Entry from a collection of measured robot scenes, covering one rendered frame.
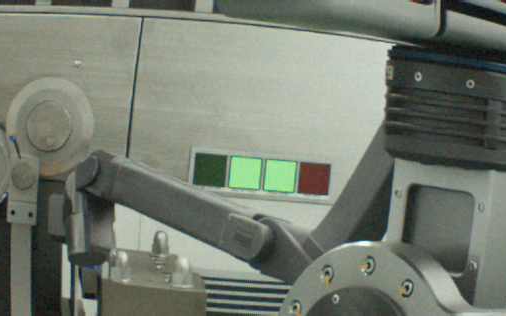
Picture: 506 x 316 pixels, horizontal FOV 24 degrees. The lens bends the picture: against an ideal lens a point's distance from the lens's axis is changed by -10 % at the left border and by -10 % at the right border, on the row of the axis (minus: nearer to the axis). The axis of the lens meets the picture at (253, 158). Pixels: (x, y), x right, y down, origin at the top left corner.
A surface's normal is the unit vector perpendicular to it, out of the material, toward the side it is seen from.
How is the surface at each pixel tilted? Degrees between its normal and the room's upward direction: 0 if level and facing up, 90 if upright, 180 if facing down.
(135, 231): 90
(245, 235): 79
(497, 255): 90
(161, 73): 90
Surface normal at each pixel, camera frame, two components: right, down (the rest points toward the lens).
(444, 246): -0.79, -0.04
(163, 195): -0.73, -0.29
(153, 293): 0.17, 0.07
